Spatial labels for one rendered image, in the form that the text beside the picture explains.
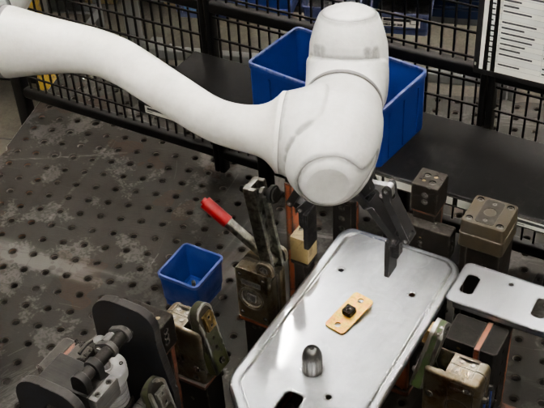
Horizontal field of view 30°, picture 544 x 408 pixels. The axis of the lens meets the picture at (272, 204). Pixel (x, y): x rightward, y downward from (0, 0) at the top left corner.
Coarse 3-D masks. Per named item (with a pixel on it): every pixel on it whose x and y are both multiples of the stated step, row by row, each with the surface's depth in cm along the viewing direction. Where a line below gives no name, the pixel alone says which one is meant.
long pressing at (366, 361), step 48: (336, 240) 177; (384, 240) 177; (336, 288) 168; (384, 288) 168; (432, 288) 167; (288, 336) 161; (336, 336) 160; (384, 336) 160; (240, 384) 154; (288, 384) 153; (336, 384) 153; (384, 384) 153
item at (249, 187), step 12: (252, 180) 157; (264, 180) 157; (252, 192) 155; (264, 192) 156; (276, 192) 155; (252, 204) 157; (264, 204) 160; (252, 216) 158; (264, 216) 161; (252, 228) 160; (264, 228) 159; (276, 228) 162; (264, 240) 160; (276, 240) 163; (264, 252) 162; (276, 252) 165; (276, 264) 167
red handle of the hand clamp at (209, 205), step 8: (208, 200) 164; (208, 208) 164; (216, 208) 164; (216, 216) 164; (224, 216) 164; (224, 224) 164; (232, 224) 164; (232, 232) 165; (240, 232) 164; (248, 232) 165; (240, 240) 165; (248, 240) 164; (256, 248) 164; (272, 256) 165
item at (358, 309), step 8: (352, 296) 165; (360, 296) 165; (344, 304) 164; (352, 304) 164; (360, 304) 164; (368, 304) 164; (336, 312) 163; (344, 312) 162; (352, 312) 162; (360, 312) 163; (328, 320) 162; (336, 320) 162; (344, 320) 162; (352, 320) 162; (336, 328) 161; (344, 328) 161
